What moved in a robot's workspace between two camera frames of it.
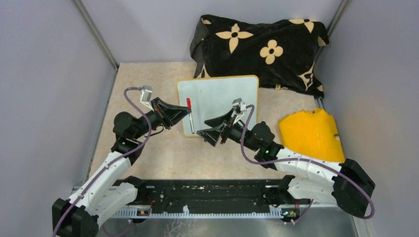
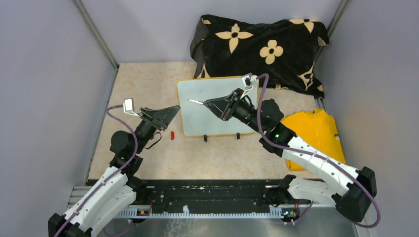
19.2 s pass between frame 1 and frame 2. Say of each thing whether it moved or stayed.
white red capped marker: moved
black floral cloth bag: stayed
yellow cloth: stayed
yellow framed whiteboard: stayed
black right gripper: moved
